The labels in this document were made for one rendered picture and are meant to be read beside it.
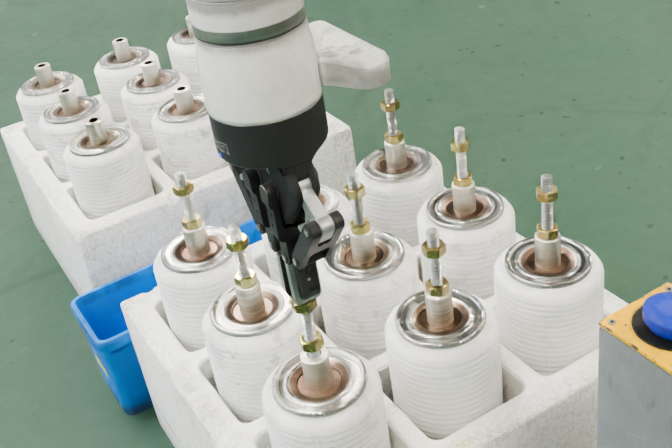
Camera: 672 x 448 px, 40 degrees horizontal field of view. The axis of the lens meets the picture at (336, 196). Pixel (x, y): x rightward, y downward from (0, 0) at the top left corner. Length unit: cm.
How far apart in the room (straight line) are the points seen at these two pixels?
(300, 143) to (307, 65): 5
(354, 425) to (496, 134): 92
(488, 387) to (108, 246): 54
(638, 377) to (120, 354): 60
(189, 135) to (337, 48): 59
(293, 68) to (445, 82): 121
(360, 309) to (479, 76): 99
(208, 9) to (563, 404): 46
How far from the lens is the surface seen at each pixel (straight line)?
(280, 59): 55
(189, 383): 87
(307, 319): 68
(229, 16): 53
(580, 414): 84
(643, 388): 67
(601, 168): 145
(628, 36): 190
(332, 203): 93
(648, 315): 66
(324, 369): 71
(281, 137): 56
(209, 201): 117
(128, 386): 110
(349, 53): 58
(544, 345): 83
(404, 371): 77
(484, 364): 76
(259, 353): 79
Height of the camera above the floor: 75
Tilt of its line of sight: 32 degrees down
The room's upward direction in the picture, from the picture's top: 9 degrees counter-clockwise
